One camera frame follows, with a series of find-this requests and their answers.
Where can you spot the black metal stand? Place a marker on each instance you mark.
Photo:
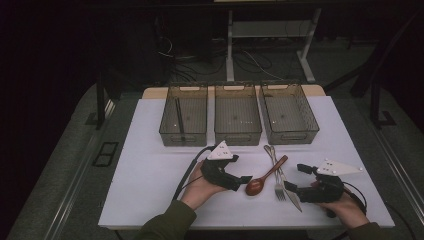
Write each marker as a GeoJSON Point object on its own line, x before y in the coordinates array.
{"type": "Point", "coordinates": [100, 100]}
{"type": "Point", "coordinates": [375, 103]}

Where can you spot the white tablecloth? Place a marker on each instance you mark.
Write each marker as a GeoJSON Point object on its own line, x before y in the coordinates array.
{"type": "Point", "coordinates": [146, 133]}

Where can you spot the white metal stand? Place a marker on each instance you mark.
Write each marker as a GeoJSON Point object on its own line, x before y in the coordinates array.
{"type": "Point", "coordinates": [230, 50]}

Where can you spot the person's right hand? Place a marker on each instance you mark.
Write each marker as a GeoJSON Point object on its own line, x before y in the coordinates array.
{"type": "Point", "coordinates": [348, 210]}

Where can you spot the metal table knife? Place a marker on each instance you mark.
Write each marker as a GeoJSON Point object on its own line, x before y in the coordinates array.
{"type": "Point", "coordinates": [296, 201]}

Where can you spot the metal fork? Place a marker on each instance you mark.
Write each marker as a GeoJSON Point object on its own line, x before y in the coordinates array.
{"type": "Point", "coordinates": [280, 193]}

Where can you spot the transparent brown plastic bin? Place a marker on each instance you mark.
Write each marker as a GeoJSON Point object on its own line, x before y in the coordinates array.
{"type": "Point", "coordinates": [286, 113]}
{"type": "Point", "coordinates": [193, 115]}
{"type": "Point", "coordinates": [237, 115]}

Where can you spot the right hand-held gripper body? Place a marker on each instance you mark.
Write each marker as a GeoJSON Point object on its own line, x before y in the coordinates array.
{"type": "Point", "coordinates": [325, 191]}

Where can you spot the brown wooden spoon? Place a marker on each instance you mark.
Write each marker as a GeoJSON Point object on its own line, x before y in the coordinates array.
{"type": "Point", "coordinates": [254, 188]}

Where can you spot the person's left hand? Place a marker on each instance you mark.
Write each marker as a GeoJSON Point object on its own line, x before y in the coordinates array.
{"type": "Point", "coordinates": [198, 190]}

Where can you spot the black chopstick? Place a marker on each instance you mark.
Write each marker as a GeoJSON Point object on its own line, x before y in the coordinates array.
{"type": "Point", "coordinates": [180, 120]}

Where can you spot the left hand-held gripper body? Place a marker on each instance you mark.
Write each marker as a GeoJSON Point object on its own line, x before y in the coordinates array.
{"type": "Point", "coordinates": [216, 175]}

